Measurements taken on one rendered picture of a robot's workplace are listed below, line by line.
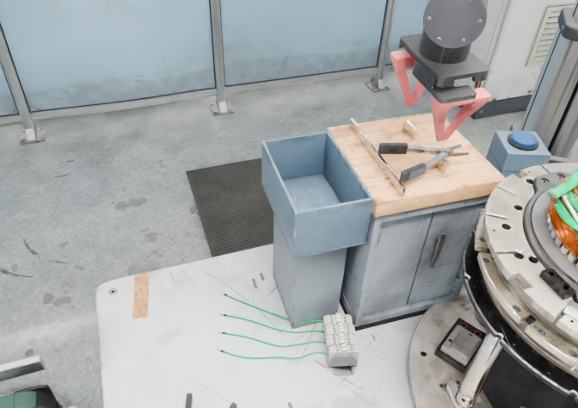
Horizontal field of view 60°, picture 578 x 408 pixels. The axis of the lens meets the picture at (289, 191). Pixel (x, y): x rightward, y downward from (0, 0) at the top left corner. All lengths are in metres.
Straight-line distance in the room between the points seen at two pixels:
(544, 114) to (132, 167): 1.93
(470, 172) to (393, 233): 0.14
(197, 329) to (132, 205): 1.50
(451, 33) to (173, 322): 0.62
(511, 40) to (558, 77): 1.90
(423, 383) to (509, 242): 0.30
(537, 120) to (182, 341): 0.77
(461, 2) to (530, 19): 2.45
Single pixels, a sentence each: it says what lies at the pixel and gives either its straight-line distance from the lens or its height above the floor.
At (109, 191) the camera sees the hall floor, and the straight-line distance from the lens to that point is 2.43.
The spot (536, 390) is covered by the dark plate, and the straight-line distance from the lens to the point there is 0.90.
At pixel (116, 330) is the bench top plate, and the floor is 0.78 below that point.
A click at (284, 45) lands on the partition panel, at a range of 2.87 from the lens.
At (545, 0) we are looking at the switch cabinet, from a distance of 2.97.
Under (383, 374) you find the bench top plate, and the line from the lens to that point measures 0.84.
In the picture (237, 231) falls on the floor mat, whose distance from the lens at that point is 2.11.
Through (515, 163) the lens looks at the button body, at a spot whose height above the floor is 1.01.
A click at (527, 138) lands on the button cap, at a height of 1.04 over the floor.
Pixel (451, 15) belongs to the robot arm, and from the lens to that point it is 0.51.
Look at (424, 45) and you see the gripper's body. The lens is 0.62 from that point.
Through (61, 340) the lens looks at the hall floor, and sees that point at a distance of 1.92.
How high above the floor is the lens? 1.49
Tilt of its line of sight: 40 degrees down
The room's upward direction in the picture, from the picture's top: 2 degrees clockwise
